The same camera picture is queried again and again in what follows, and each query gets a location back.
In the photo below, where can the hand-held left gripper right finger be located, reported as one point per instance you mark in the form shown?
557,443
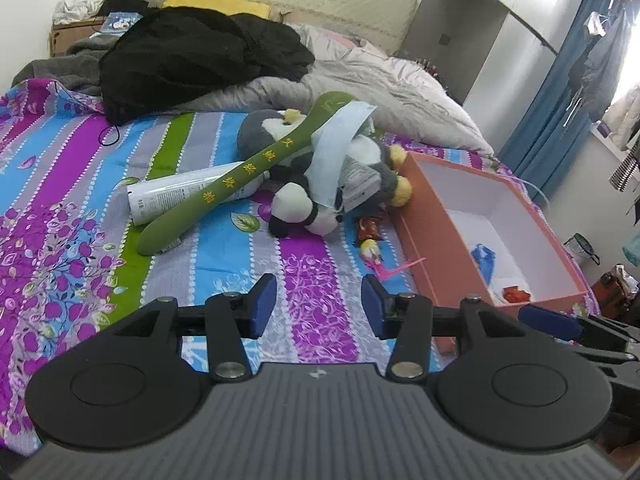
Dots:
372,305

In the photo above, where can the black jacket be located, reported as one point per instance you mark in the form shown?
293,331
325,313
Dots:
190,55

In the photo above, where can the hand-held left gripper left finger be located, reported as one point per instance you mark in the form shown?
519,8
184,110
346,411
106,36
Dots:
265,305

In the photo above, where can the grey penguin plush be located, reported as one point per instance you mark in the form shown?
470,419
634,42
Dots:
260,130

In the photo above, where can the grey cabinet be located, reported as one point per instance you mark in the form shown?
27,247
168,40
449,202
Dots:
450,25

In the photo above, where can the red snack packet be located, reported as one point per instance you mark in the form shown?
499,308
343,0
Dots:
370,229

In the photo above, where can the blue face mask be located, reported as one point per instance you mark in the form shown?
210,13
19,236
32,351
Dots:
330,145

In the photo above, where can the dark grey blanket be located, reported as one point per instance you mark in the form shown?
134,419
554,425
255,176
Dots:
55,72

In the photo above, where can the teal cloth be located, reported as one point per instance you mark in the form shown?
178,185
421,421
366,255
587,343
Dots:
631,252

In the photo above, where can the brown cardboard carton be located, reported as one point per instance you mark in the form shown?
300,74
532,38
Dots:
65,37

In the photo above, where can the yellow pillow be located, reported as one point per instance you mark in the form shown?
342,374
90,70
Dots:
220,4

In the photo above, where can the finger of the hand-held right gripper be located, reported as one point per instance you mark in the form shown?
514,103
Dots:
550,322

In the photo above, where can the white crumpled cloth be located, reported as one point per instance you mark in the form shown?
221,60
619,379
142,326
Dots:
75,10

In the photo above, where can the orange bag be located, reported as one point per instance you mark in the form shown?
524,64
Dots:
610,285

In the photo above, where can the small red packet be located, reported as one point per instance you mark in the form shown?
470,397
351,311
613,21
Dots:
515,294

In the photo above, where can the green plush stick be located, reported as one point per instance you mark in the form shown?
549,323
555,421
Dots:
225,190

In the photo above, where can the striped garment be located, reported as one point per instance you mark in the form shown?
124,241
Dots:
625,172

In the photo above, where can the small trash bin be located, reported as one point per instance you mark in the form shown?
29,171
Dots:
580,249

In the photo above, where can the white tube bottle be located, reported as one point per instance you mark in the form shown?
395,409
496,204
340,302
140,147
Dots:
160,195

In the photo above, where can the blue snack bag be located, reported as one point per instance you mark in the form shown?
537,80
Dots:
484,257

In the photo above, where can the hanging grey-blue garment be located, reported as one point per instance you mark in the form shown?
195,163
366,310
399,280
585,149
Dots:
600,65

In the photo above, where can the striped floral bed sheet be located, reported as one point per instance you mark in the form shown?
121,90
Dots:
60,185

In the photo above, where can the blue curtain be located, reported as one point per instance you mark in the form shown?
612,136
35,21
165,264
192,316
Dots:
540,125

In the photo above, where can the panda plush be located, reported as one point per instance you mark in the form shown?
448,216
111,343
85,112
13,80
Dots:
292,205

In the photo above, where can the hanging white face mask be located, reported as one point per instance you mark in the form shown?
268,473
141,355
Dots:
594,24

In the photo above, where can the grey duvet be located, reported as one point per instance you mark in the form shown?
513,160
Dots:
400,90

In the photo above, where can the grey clear packet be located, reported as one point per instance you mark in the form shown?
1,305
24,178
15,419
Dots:
360,185

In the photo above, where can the orange cardboard box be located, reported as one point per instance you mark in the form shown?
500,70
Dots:
425,240

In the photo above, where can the blue tissue pack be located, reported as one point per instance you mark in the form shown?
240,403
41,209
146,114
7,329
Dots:
120,22

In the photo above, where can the pink pillow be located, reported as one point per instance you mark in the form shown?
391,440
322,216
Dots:
342,38

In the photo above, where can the black cloth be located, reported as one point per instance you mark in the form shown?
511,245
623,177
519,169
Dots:
125,0

